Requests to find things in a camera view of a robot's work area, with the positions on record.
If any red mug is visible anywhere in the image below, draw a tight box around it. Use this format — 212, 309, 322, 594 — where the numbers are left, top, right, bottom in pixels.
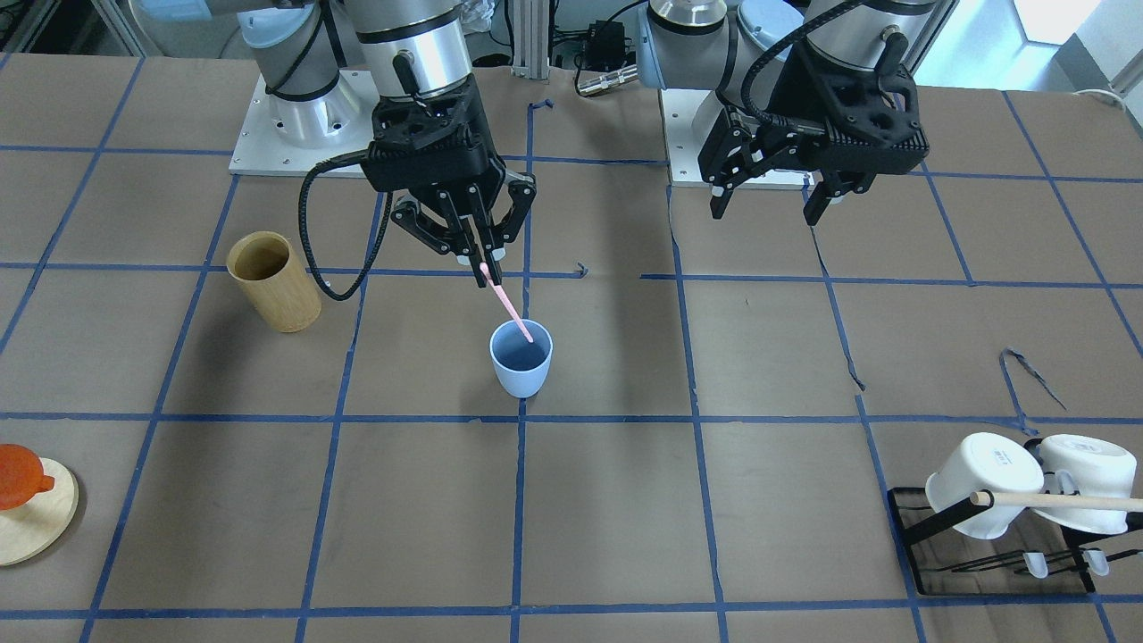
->
1, 444, 54, 511

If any aluminium frame post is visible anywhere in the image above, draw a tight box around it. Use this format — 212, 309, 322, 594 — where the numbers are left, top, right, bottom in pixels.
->
505, 0, 552, 85

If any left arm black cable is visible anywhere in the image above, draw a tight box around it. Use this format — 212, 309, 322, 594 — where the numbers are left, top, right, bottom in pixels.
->
738, 0, 885, 135

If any bamboo chopstick holder cup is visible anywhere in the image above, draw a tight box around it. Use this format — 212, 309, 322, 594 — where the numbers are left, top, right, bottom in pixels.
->
226, 231, 321, 333

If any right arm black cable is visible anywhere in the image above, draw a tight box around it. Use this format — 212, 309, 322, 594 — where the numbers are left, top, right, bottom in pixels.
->
298, 154, 394, 302

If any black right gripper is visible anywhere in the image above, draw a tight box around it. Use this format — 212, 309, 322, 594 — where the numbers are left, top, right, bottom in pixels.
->
361, 77, 538, 288

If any pink chopstick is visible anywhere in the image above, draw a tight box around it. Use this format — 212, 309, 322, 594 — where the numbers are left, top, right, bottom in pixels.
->
479, 262, 535, 343

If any light blue plastic cup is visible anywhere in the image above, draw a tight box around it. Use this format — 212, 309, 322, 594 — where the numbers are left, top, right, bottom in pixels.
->
489, 319, 554, 399

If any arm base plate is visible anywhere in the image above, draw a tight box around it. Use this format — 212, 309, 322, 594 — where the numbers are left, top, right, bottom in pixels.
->
660, 89, 815, 191
229, 71, 377, 178

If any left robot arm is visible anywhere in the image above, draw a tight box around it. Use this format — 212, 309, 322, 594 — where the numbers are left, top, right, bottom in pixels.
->
637, 1, 935, 225

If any black wire cup rack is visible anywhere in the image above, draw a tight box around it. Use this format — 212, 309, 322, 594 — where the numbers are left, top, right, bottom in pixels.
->
889, 436, 1140, 596

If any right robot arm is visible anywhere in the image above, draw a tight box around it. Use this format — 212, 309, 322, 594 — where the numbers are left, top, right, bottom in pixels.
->
238, 1, 538, 294

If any wooden rack handle rod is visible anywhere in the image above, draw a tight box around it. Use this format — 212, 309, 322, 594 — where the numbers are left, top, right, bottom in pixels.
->
967, 489, 1143, 513

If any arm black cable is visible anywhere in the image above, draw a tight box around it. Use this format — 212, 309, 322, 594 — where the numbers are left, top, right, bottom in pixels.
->
298, 154, 394, 302
738, 0, 885, 135

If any white cup on rack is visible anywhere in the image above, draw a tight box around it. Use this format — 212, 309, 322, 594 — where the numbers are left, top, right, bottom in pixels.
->
925, 432, 1045, 512
1033, 434, 1138, 536

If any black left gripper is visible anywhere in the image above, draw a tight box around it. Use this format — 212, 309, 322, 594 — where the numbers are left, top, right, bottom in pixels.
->
698, 40, 930, 227

